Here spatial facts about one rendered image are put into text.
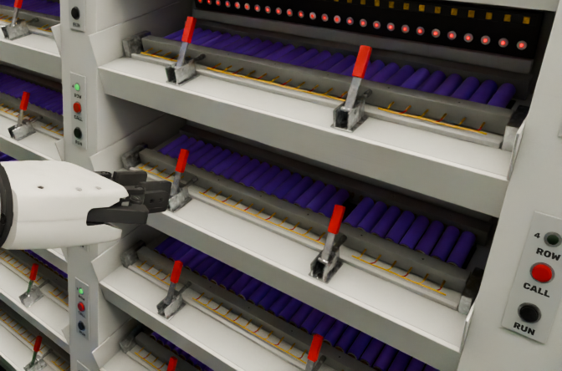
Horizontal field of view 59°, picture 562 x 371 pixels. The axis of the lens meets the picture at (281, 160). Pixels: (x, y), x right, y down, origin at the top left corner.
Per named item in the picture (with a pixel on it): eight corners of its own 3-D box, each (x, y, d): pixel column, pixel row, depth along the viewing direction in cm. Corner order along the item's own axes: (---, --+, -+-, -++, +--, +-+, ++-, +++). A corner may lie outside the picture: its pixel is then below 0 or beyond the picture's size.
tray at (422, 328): (456, 378, 54) (467, 322, 48) (104, 203, 85) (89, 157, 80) (507, 264, 67) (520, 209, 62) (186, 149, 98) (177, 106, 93)
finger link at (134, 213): (39, 214, 39) (68, 197, 45) (136, 234, 40) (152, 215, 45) (42, 200, 39) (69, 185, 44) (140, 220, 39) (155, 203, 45)
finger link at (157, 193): (108, 215, 45) (161, 209, 51) (130, 227, 44) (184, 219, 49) (114, 182, 45) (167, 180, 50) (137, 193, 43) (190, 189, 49)
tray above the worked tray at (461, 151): (500, 219, 48) (530, 88, 40) (104, 94, 79) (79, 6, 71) (547, 127, 61) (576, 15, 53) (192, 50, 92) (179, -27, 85)
